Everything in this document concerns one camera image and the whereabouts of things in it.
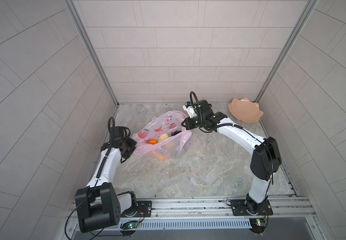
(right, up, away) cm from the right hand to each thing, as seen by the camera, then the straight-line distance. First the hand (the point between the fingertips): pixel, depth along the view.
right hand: (181, 123), depth 83 cm
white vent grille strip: (+5, -45, -15) cm, 48 cm away
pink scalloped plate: (+48, +8, +26) cm, 55 cm away
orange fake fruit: (-17, -11, +5) cm, 21 cm away
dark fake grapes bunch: (-4, -6, +10) cm, 12 cm away
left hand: (-24, -10, +2) cm, 27 cm away
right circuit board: (+35, -46, -15) cm, 60 cm away
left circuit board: (-23, -43, -18) cm, 52 cm away
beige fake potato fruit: (-11, -9, +8) cm, 16 cm away
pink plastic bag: (-5, -13, -1) cm, 14 cm away
